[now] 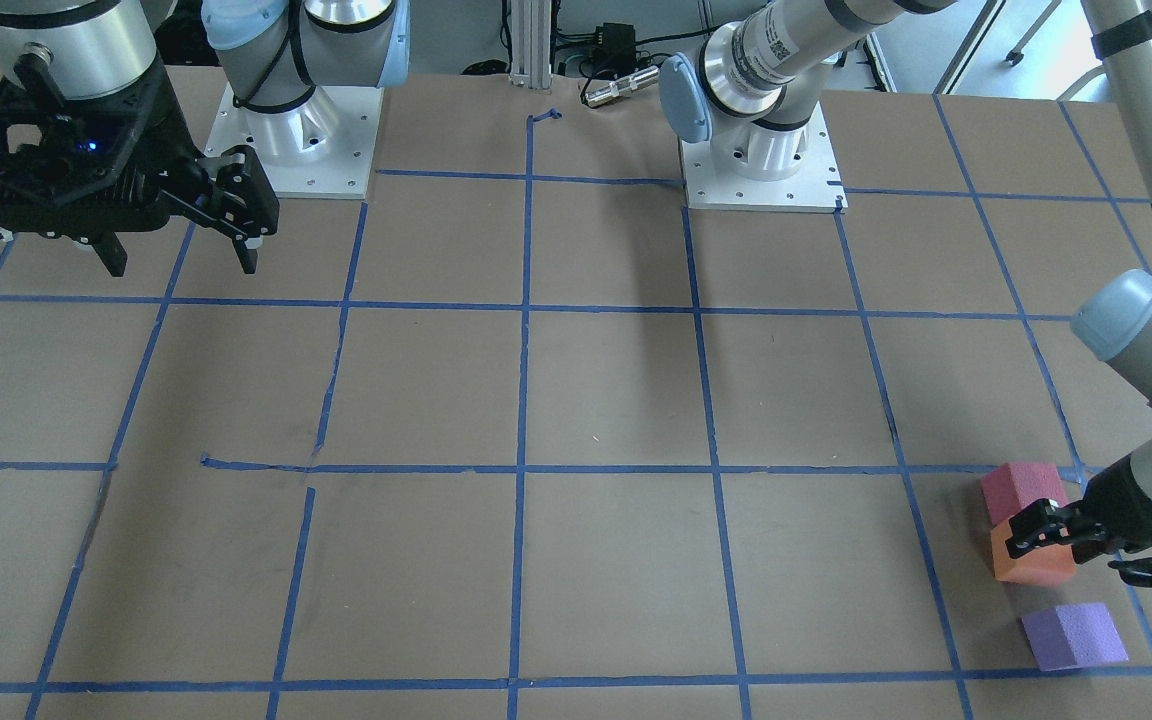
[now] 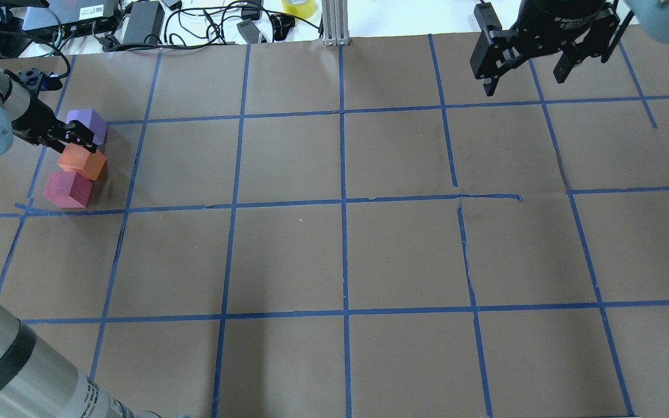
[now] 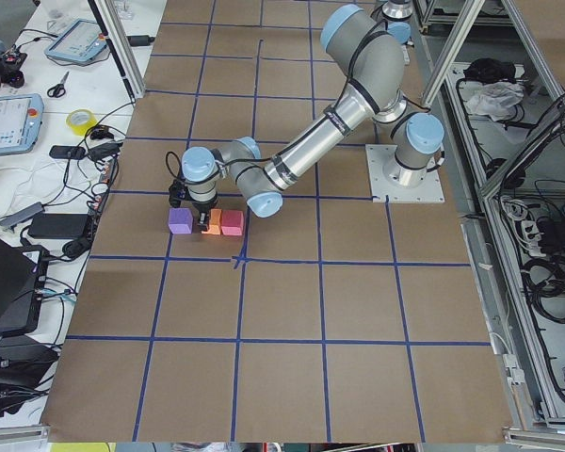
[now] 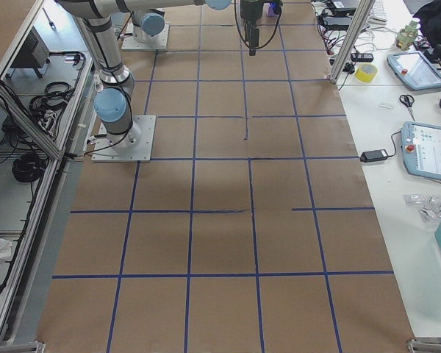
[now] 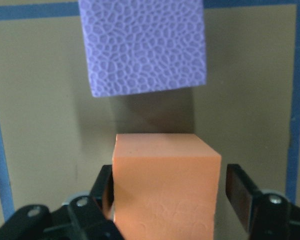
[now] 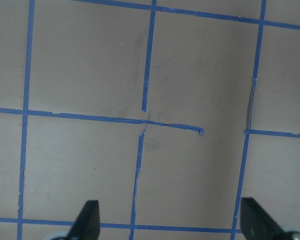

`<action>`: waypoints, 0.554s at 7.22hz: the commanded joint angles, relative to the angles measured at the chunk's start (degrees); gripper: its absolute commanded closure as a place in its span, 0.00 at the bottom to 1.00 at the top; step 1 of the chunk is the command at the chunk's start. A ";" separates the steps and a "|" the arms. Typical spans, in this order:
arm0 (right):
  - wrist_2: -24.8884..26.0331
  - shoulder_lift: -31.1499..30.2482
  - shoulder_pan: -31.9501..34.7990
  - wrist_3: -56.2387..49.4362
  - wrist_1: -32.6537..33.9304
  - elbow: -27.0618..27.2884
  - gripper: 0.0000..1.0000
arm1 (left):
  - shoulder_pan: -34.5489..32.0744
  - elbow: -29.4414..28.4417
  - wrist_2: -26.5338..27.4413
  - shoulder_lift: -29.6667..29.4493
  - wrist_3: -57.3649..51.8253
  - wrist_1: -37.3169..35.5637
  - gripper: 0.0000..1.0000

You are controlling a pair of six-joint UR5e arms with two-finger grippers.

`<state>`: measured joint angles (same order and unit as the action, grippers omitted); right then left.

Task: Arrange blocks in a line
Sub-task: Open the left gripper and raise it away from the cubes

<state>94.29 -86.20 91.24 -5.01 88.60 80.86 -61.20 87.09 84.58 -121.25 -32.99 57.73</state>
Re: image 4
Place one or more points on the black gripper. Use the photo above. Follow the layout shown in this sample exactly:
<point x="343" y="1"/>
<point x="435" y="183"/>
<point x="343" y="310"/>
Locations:
<point x="250" y="12"/>

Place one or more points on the purple foam block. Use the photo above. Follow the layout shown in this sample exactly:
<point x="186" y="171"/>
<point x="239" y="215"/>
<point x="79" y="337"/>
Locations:
<point x="270" y="12"/>

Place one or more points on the yellow tape roll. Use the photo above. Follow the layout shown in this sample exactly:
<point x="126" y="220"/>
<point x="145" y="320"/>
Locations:
<point x="366" y="72"/>

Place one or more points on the far teach pendant tablet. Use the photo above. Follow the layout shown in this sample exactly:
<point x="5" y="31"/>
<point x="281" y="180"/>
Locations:
<point x="414" y="70"/>

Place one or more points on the teach pendant tablet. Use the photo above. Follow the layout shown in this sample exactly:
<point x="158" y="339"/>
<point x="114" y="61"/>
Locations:
<point x="414" y="70"/>
<point x="421" y="149"/>

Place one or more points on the black power adapter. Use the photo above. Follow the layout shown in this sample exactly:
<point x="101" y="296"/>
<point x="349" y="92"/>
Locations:
<point x="373" y="156"/>

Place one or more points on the near teach pendant tablet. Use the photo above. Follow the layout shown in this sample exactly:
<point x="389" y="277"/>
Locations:
<point x="421" y="149"/>

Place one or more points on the bag of small parts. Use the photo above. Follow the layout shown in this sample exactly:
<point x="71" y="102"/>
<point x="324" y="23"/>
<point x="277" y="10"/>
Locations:
<point x="428" y="206"/>

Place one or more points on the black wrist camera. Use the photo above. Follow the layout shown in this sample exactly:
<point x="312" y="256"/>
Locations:
<point x="276" y="5"/>

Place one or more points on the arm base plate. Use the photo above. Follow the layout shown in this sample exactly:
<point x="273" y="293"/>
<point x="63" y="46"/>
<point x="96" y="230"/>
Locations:
<point x="158" y="43"/>
<point x="136" y="146"/>

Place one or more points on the aluminium frame post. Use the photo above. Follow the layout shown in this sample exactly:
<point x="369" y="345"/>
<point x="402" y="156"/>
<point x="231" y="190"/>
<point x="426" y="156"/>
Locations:
<point x="360" y="16"/>

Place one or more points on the black handled scissors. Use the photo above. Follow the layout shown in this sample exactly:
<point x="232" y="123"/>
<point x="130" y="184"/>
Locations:
<point x="408" y="100"/>

